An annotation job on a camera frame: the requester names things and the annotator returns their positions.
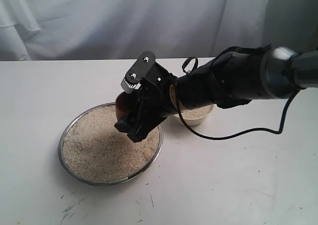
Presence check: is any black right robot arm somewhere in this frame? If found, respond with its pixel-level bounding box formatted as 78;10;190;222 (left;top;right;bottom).
115;45;318;142

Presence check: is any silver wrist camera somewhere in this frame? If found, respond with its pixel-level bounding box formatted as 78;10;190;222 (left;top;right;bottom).
121;73;140;94

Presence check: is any large metal rice plate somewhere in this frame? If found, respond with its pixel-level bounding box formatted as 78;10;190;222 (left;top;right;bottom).
58;103;163;186

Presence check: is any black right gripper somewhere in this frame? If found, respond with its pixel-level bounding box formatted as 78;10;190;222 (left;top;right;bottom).
115;51;175;143

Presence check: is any small cream rice bowl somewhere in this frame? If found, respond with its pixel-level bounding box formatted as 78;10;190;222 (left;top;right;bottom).
181;105;214;126

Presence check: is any white backdrop curtain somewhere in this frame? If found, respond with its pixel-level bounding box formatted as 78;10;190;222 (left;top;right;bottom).
0;0;318;61

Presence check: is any brown wooden cup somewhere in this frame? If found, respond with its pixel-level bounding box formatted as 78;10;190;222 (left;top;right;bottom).
115;91;137;120

